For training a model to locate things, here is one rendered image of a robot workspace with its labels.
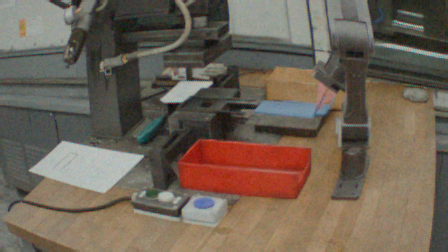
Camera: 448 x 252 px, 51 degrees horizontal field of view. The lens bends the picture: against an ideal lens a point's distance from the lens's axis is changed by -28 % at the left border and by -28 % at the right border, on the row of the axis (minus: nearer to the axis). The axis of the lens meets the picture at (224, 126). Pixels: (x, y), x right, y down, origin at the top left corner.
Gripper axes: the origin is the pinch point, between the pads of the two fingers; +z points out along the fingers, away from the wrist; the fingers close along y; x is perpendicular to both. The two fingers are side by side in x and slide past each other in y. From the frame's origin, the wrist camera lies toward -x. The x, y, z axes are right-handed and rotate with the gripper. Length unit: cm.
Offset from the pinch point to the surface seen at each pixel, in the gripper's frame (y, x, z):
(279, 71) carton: 15.0, -36.0, 13.0
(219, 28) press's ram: 28.0, 1.4, -3.7
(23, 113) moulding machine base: 125, -71, 118
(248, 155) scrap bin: 7.3, 12.4, 13.3
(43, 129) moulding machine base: 106, -70, 116
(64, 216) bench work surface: 32, 47, 33
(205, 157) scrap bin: 14.9, 12.4, 19.4
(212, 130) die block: 17.2, 6.9, 16.1
